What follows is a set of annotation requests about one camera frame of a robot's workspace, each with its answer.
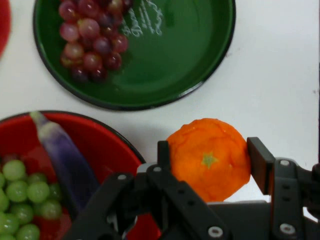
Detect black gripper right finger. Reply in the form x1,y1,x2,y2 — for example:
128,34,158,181
246,136,320,240

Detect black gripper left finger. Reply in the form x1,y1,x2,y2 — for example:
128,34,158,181
62,140,234,240

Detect orange toy tangerine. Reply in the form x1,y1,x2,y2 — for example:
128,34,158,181
166,118,252,203

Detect red round plate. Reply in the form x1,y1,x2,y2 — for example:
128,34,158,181
0,110,162,240

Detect purple toy eggplant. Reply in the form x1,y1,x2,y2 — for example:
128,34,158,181
29,111,101,214

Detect dark green round plate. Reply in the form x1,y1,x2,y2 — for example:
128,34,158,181
33,0,237,112

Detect green grape bunch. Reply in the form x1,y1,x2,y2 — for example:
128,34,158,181
0,159,63,240

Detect red grape bunch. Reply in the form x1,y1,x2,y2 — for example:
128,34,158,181
58,0,134,83

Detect red watermelon slice toy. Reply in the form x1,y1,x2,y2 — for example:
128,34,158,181
0,0,12,59

